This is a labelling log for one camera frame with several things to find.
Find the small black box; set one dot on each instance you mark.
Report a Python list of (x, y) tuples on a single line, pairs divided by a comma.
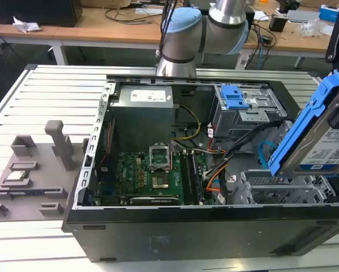
[(278, 23)]

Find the green motherboard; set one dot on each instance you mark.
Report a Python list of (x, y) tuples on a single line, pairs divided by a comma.
[(129, 170)]

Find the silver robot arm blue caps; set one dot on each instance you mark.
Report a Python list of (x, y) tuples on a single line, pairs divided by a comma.
[(180, 37)]

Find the grey parts rack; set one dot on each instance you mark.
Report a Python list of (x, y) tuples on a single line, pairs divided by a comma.
[(44, 175)]

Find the blue cardboard box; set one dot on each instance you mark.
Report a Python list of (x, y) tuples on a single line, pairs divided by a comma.
[(329, 12)]

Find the grey metal drive cage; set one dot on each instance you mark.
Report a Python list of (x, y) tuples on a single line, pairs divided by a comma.
[(248, 119)]

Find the crumpled white paper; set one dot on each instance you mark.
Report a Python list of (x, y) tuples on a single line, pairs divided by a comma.
[(26, 26)]

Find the silver CPU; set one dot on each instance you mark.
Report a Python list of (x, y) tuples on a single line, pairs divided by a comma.
[(16, 175)]

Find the dark RAM stick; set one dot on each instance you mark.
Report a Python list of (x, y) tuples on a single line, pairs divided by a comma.
[(27, 192)]

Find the large black box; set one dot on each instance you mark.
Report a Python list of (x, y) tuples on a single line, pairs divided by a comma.
[(39, 11)]

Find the perforated metal disk bay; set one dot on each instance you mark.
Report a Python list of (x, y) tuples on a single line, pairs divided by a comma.
[(285, 190)]

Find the grey power supply unit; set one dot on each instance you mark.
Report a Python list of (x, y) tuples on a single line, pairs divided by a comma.
[(143, 96)]

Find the black PC case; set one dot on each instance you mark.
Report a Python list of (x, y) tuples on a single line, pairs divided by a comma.
[(186, 238)]

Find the black RAM slot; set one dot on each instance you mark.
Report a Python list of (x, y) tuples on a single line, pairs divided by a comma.
[(187, 178), (196, 181)]

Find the wooden desk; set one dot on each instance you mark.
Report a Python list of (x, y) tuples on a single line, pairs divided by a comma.
[(101, 31)]

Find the flat grey device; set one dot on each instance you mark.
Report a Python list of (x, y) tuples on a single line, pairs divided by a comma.
[(302, 15)]

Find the blue plastic drive latch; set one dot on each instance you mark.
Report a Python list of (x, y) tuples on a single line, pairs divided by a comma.
[(232, 97)]

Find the hard disk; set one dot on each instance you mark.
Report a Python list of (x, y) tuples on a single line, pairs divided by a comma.
[(322, 147)]

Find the CPU socket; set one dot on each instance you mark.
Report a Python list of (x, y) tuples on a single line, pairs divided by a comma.
[(160, 181)]

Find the clear plastic bags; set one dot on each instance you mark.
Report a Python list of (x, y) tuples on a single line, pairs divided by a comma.
[(315, 28)]

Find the black graphics card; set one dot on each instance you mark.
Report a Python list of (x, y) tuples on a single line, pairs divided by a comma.
[(155, 200)]

